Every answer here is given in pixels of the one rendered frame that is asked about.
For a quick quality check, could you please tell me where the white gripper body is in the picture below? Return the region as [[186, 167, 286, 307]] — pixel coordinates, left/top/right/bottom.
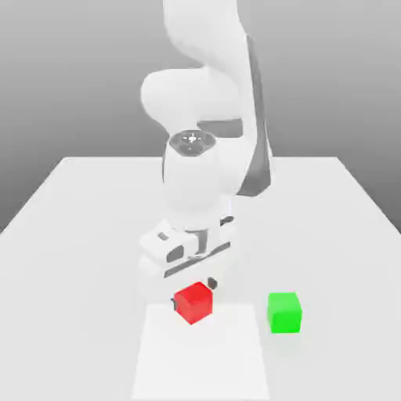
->
[[161, 233, 237, 293]]

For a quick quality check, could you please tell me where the small red cube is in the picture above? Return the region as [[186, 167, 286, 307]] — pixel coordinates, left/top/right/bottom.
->
[[172, 280, 215, 326]]

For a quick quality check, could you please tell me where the small green cube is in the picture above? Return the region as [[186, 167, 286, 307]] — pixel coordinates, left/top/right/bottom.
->
[[266, 291, 304, 334]]

